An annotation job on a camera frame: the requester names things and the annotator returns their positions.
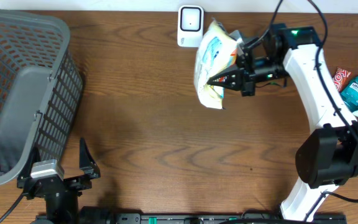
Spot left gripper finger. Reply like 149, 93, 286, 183
79, 138, 101, 179
17, 146, 40, 184

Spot beige snack bag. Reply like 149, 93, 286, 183
194, 21, 237, 110

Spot red Top chocolate bar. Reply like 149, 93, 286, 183
333, 67, 352, 92

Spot blue Listerine mouthwash bottle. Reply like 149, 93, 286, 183
340, 76, 358, 112

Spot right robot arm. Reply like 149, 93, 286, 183
208, 24, 358, 222

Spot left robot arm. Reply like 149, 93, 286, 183
17, 138, 114, 224

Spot white barcode scanner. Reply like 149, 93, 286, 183
177, 5, 204, 48

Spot grey plastic shopping basket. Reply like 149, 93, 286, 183
0, 9, 85, 185

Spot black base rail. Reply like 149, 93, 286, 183
35, 212, 347, 224

